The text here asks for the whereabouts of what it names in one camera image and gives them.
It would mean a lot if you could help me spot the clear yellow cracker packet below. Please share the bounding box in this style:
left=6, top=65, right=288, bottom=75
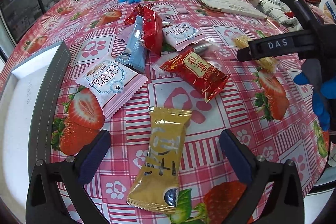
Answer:
left=232, top=35, right=280, bottom=75

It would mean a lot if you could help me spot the clear packet dark bar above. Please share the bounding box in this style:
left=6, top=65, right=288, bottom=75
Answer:
left=191, top=40, right=221, bottom=56

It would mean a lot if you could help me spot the gold snack packet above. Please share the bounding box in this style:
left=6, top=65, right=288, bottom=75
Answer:
left=126, top=106, right=192, bottom=214

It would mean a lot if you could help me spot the red chinese snack packet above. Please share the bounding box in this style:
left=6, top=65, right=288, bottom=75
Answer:
left=159, top=48, right=231, bottom=102

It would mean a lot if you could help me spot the pink crispy cranberry packet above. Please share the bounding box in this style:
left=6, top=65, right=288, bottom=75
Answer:
left=76, top=55, right=148, bottom=118

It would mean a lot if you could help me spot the glossy red snack bag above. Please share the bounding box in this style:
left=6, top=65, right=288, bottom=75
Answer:
left=142, top=6, right=163, bottom=56

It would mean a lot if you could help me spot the light blue snack packet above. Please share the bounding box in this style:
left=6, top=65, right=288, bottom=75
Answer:
left=116, top=16, right=147, bottom=73

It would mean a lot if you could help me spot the red wrapper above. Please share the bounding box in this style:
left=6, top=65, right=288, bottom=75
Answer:
left=123, top=3, right=143, bottom=26

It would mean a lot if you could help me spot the right blue gloved hand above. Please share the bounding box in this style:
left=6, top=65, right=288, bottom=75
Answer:
left=293, top=73, right=336, bottom=131

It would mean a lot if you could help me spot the grey sofa with blankets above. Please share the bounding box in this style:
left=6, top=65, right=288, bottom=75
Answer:
left=259, top=0, right=301, bottom=29

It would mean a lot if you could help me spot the white folded mat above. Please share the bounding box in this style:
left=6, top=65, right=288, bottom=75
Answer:
left=197, top=0, right=267, bottom=19

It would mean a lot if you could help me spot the grey white storage box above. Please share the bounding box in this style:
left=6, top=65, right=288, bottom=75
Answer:
left=1, top=40, right=71, bottom=223

